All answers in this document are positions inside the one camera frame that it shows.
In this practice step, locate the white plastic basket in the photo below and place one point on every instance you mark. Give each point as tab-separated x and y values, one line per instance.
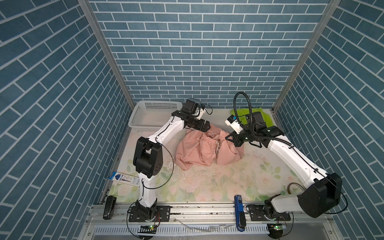
152	114

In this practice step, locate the neon green shorts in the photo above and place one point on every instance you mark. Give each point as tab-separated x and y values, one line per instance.
258	113

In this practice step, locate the blue handheld tool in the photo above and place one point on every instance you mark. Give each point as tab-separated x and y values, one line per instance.
239	213

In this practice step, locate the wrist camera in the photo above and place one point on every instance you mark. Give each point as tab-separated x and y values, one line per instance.
194	108
232	121

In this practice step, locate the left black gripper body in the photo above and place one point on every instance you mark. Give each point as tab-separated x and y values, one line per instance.
196	123

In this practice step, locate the aluminium front rail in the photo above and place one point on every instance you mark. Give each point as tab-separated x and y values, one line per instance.
197	213

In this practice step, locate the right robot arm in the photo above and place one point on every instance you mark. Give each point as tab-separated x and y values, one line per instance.
322	191

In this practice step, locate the black stapler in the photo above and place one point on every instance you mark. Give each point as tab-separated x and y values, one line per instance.
109	207

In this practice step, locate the white slotted cable duct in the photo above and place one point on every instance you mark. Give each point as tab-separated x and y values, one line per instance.
178	230

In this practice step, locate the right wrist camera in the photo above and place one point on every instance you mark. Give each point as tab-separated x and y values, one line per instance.
232	121

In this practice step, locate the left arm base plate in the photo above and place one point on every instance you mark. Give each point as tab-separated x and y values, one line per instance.
142	214

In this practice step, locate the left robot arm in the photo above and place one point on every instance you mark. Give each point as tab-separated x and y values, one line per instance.
148	157

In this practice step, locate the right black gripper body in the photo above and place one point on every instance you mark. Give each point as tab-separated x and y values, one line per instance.
245	135

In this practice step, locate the pink shorts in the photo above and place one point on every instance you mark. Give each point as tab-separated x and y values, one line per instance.
204	148

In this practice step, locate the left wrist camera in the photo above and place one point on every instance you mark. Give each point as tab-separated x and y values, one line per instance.
194	108

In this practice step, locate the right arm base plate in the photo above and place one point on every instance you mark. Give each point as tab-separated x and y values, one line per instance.
262	213

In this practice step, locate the brown tape roll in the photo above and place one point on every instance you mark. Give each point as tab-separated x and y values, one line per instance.
295	189

